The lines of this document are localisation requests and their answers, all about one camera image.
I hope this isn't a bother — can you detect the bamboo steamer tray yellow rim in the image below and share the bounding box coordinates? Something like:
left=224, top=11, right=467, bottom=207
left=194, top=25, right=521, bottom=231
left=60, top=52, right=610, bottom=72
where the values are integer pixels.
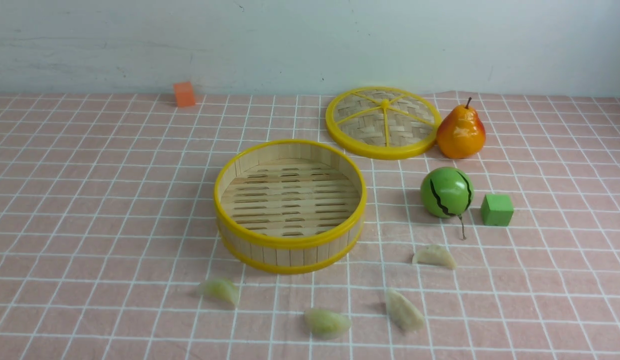
left=214, top=139, right=367, bottom=274

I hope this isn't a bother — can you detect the pale dumpling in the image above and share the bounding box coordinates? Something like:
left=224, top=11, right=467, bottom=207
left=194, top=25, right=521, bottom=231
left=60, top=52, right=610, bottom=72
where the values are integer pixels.
left=412, top=244, right=457, bottom=271
left=196, top=277, right=240, bottom=308
left=304, top=308, right=352, bottom=340
left=385, top=288, right=425, bottom=332

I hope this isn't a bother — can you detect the orange foam cube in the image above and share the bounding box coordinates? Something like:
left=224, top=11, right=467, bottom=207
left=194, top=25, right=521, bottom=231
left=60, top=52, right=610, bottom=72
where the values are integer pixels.
left=173, top=81, right=196, bottom=108

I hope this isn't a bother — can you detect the orange toy pear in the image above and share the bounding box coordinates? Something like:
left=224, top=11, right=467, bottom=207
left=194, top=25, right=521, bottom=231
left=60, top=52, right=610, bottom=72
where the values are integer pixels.
left=436, top=97, right=486, bottom=160

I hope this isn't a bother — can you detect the woven bamboo steamer lid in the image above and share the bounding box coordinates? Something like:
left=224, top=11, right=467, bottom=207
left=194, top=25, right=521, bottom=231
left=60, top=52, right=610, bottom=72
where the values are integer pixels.
left=324, top=86, right=442, bottom=161

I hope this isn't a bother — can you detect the pink grid tablecloth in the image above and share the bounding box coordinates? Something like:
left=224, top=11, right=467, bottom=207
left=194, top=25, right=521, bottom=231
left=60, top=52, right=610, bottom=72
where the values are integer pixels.
left=0, top=93, right=620, bottom=360

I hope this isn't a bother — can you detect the green foam cube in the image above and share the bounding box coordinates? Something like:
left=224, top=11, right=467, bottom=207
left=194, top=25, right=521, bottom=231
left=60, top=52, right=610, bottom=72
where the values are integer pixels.
left=480, top=193, right=515, bottom=227

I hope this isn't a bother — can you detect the green toy watermelon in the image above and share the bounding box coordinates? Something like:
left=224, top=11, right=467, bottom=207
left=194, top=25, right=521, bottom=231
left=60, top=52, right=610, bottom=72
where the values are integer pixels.
left=420, top=166, right=475, bottom=240

